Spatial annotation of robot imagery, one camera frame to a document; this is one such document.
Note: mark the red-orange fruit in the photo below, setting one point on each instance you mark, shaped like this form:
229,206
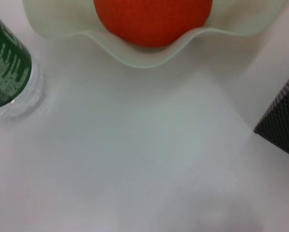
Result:
154,21

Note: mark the green label water bottle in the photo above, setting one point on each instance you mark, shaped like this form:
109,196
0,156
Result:
6,65

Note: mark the green glass fruit plate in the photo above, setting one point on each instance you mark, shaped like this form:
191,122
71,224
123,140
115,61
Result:
144,61

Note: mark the black mesh pen holder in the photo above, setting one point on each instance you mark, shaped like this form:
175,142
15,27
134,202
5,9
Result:
284,125

